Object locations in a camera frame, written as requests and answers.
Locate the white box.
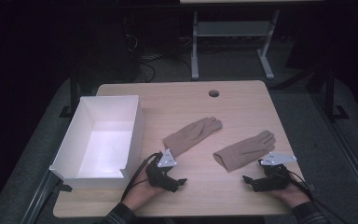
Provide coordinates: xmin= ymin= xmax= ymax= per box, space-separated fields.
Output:
xmin=48 ymin=94 xmax=146 ymax=189

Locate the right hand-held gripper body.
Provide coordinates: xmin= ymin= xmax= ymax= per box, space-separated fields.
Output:
xmin=256 ymin=151 xmax=298 ymax=191

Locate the grey metal desk frame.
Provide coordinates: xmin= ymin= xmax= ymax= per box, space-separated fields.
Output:
xmin=190 ymin=8 xmax=282 ymax=81

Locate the beige knit glove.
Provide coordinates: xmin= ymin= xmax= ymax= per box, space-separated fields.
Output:
xmin=213 ymin=130 xmax=277 ymax=173
xmin=162 ymin=116 xmax=224 ymax=158

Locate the person's left hand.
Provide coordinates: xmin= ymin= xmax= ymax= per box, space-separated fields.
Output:
xmin=121 ymin=169 xmax=166 ymax=213

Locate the black stand post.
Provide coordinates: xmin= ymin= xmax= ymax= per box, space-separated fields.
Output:
xmin=58 ymin=66 xmax=79 ymax=119
xmin=324 ymin=62 xmax=351 ymax=121

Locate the person's right hand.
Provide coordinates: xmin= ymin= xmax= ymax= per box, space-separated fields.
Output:
xmin=268 ymin=178 xmax=312 ymax=209

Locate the bundle of floor cables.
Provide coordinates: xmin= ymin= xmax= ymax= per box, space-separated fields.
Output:
xmin=134 ymin=52 xmax=164 ymax=84

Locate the aluminium floor rail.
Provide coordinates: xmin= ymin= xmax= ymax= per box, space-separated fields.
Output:
xmin=19 ymin=169 xmax=61 ymax=224
xmin=310 ymin=92 xmax=358 ymax=217

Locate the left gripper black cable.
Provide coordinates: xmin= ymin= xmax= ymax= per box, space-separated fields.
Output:
xmin=119 ymin=151 xmax=162 ymax=203

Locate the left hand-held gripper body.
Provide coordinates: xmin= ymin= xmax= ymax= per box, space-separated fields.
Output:
xmin=145 ymin=148 xmax=179 ymax=189

